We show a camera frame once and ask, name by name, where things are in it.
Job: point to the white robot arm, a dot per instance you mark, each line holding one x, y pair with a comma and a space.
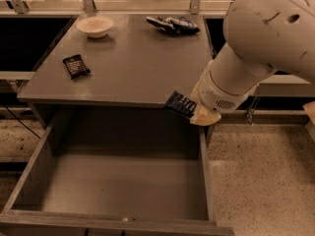
261, 38

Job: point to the grey cabinet with flat top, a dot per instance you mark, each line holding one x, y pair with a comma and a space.
134, 70

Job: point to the white gripper with vent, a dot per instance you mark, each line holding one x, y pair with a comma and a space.
219, 94

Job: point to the black snack bar wrapper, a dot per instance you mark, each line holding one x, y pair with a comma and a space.
76, 66

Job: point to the blue white chip bag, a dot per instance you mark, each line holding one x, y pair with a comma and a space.
173, 25

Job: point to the white bowl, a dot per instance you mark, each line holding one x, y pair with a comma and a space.
96, 26

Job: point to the open grey top drawer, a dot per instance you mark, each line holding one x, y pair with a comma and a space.
109, 171

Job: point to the blue rxbar blueberry wrapper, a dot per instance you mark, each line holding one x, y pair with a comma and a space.
181, 104

